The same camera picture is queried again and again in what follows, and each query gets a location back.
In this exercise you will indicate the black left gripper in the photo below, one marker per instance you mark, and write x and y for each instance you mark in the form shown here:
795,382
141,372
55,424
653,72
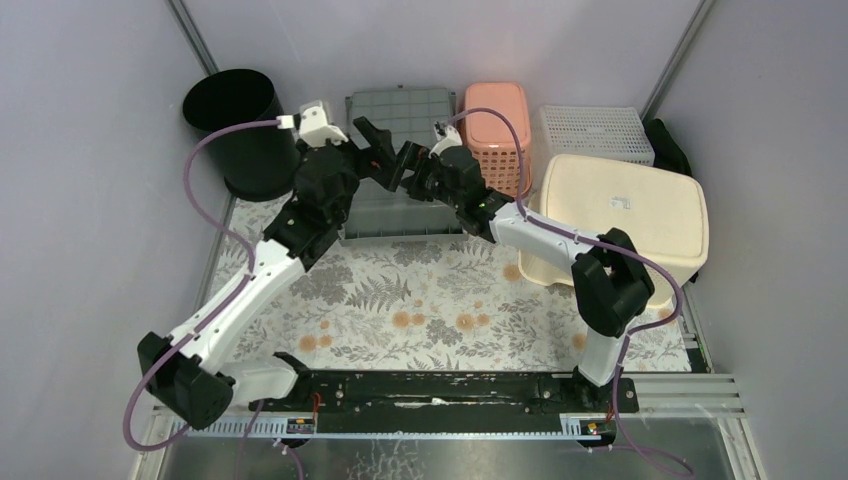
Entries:
361,157

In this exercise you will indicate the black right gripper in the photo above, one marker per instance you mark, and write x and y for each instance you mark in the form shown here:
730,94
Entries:
413,156

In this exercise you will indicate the grey plastic storage bin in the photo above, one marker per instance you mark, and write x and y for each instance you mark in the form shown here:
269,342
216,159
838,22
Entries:
409,114

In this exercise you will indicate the pink perforated plastic basket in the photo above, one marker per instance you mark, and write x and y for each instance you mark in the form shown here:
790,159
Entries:
503,150

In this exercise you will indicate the black cylindrical bin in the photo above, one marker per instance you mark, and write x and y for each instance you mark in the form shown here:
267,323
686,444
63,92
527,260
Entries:
257,164

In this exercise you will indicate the white perforated plastic basket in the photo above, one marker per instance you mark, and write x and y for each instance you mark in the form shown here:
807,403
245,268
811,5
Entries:
603,132

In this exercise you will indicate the cream plastic laundry basket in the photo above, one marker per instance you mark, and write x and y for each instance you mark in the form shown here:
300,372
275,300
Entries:
664,213

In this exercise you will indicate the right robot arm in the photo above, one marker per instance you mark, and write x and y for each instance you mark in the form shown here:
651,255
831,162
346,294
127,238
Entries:
611,286

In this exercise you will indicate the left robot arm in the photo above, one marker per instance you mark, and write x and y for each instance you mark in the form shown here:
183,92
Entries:
189,370

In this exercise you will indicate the floral patterned table mat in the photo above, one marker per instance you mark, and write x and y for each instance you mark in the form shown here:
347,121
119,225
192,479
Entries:
420,305

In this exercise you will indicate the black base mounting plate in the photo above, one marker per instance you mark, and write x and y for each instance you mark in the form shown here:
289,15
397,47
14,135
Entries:
448,402

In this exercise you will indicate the black crumpled cloth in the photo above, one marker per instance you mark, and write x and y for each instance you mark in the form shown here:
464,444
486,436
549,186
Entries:
669,152

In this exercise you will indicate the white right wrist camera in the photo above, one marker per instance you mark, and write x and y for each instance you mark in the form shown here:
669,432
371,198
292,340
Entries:
447,136

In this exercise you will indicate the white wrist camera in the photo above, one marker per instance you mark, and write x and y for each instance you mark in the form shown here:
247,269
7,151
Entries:
447,136
316,128

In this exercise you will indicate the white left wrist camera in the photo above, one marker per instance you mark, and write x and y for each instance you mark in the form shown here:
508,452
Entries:
316,128

